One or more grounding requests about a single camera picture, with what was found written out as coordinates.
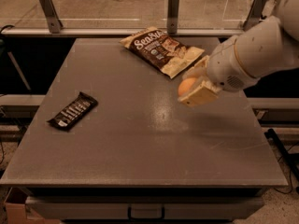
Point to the cardboard box on floor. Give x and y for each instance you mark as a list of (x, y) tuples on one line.
[(19, 213)]

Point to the middle metal bracket post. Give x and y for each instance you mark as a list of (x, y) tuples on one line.
[(172, 16)]

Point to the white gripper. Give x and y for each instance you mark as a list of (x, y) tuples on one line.
[(224, 65)]

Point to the orange fruit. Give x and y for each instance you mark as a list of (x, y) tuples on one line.
[(185, 85)]

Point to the left metal bracket post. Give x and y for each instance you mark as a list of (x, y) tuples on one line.
[(53, 22)]

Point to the metal bracket post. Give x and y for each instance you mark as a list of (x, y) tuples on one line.
[(255, 14), (172, 16), (53, 22)]

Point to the black rxbar chocolate bar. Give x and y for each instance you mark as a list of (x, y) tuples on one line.
[(70, 115)]

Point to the right metal bracket post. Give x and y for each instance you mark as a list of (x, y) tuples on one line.
[(255, 14)]

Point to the brown white snack chip bag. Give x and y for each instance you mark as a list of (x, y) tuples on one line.
[(161, 50)]

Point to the table drawer handle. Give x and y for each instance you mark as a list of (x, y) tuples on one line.
[(146, 212)]

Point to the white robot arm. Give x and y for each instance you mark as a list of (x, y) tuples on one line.
[(242, 60)]

